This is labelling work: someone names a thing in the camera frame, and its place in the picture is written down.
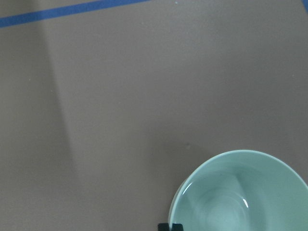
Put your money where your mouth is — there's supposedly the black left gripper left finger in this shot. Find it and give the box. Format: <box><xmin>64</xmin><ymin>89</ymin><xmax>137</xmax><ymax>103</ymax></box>
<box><xmin>157</xmin><ymin>223</ymin><xmax>169</xmax><ymax>231</ymax></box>

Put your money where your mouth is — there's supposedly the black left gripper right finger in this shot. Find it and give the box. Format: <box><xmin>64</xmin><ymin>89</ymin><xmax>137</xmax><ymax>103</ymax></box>
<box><xmin>172</xmin><ymin>223</ymin><xmax>184</xmax><ymax>231</ymax></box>

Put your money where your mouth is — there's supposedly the light green ceramic bowl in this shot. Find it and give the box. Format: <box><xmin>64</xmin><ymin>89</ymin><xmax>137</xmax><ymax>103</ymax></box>
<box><xmin>168</xmin><ymin>150</ymin><xmax>308</xmax><ymax>231</ymax></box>

